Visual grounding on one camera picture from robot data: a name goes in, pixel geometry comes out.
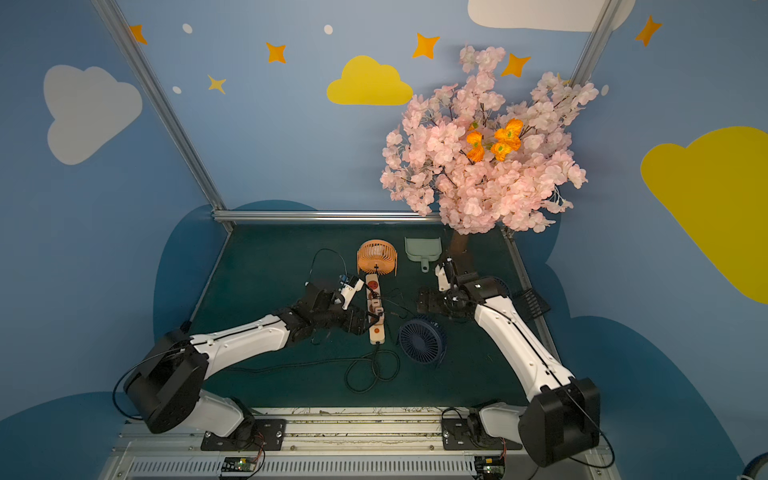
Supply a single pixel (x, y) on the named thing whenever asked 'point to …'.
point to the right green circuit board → (489, 467)
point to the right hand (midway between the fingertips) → (433, 301)
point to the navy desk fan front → (423, 339)
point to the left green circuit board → (239, 464)
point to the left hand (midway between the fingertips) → (370, 309)
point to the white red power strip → (375, 312)
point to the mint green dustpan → (423, 249)
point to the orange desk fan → (377, 255)
